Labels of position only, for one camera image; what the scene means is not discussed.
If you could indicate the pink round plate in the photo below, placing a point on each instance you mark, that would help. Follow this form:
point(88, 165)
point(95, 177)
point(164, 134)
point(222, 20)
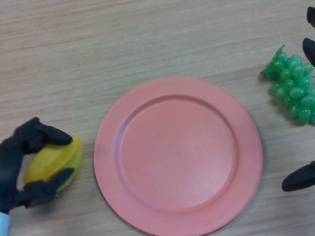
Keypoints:
point(178, 159)

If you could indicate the green grape bunch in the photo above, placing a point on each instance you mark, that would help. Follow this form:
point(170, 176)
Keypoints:
point(295, 92)

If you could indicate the yellow starfruit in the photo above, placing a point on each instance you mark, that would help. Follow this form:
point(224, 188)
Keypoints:
point(52, 162)

